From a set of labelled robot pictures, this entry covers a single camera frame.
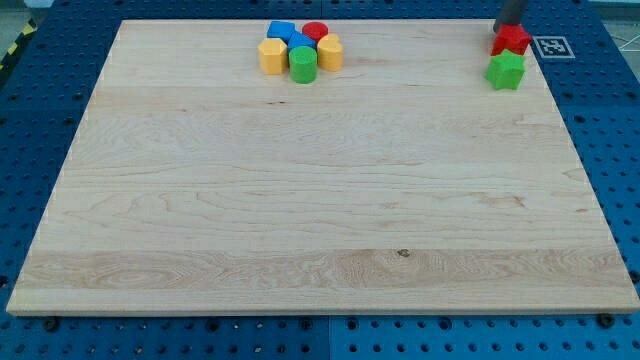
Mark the yellow hexagon block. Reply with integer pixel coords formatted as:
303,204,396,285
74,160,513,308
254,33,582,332
257,38,288,75

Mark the black bolt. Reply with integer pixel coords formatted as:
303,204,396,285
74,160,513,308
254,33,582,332
42,317,60,333
596,313,616,329

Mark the red cylinder block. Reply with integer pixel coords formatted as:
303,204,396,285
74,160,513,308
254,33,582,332
302,21,329,43

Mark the blue square block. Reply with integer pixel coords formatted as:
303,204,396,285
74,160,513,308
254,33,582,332
266,20,296,43

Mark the blue pentagon block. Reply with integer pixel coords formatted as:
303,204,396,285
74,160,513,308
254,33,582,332
287,30,317,52

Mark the gray cylindrical pusher rod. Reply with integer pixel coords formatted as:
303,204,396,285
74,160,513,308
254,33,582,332
493,0,529,33

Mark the black bolt front right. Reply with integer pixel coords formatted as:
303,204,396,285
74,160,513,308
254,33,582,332
596,313,616,329

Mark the black bolt front left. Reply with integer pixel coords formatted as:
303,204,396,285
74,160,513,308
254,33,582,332
42,317,60,333

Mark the white fiducial marker tag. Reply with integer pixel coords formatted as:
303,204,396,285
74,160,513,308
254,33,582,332
533,35,575,59

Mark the green cylinder block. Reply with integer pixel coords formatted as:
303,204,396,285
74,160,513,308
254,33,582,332
289,46,317,84

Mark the green star block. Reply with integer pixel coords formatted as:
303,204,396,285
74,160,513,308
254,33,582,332
485,49,526,90

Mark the yellow heart block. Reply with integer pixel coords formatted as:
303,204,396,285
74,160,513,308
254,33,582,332
317,33,344,72

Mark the light wooden board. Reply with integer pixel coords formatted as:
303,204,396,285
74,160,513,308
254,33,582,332
7,20,639,316

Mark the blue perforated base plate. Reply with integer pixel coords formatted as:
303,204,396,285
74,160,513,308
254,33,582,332
1,0,639,359

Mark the red star block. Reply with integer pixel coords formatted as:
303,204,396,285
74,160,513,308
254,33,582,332
491,24,532,56

